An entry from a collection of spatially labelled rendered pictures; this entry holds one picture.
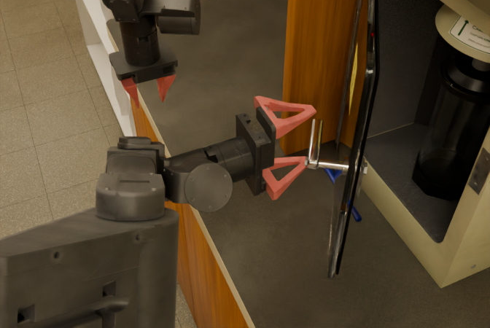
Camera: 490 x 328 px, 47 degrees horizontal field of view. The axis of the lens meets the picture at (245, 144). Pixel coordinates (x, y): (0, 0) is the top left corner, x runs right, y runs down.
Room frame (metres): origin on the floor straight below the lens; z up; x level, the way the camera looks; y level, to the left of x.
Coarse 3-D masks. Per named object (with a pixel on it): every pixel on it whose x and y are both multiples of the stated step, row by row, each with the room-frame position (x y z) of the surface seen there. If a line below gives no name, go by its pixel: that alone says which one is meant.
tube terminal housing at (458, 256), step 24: (456, 0) 0.61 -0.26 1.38; (480, 24) 0.57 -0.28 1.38; (384, 192) 0.65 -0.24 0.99; (384, 216) 0.63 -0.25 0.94; (408, 216) 0.59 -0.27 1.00; (456, 216) 0.51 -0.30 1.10; (480, 216) 0.50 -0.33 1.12; (408, 240) 0.57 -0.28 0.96; (432, 240) 0.53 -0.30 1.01; (456, 240) 0.50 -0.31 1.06; (480, 240) 0.51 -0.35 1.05; (432, 264) 0.52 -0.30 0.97; (456, 264) 0.49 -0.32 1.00; (480, 264) 0.52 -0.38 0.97
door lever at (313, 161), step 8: (312, 120) 0.60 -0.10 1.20; (320, 120) 0.59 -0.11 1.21; (312, 128) 0.58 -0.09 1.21; (320, 128) 0.58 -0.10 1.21; (312, 136) 0.56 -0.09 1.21; (320, 136) 0.56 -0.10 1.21; (312, 144) 0.55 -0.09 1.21; (320, 144) 0.55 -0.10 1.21; (312, 152) 0.53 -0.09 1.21; (312, 160) 0.52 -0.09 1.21; (320, 160) 0.52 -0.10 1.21; (328, 160) 0.52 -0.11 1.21; (336, 160) 0.52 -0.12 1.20; (344, 160) 0.51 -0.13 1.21; (312, 168) 0.51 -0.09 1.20; (328, 168) 0.51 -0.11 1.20; (336, 168) 0.51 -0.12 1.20; (344, 168) 0.50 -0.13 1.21
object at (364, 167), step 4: (364, 160) 0.51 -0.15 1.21; (356, 164) 0.51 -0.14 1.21; (364, 164) 0.51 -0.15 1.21; (356, 168) 0.51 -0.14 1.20; (360, 168) 0.50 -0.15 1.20; (364, 168) 0.50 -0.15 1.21; (360, 172) 0.50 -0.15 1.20; (364, 172) 0.50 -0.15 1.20; (360, 176) 0.50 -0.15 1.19; (360, 180) 0.50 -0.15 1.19; (360, 184) 0.50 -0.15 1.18; (356, 192) 0.50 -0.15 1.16
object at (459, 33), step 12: (444, 12) 0.67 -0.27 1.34; (456, 12) 0.65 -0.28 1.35; (444, 24) 0.65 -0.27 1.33; (456, 24) 0.63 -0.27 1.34; (468, 24) 0.62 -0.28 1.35; (444, 36) 0.63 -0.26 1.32; (456, 36) 0.62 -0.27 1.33; (468, 36) 0.61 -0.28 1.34; (480, 36) 0.60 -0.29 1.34; (456, 48) 0.61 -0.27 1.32; (468, 48) 0.60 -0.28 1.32; (480, 48) 0.59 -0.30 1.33
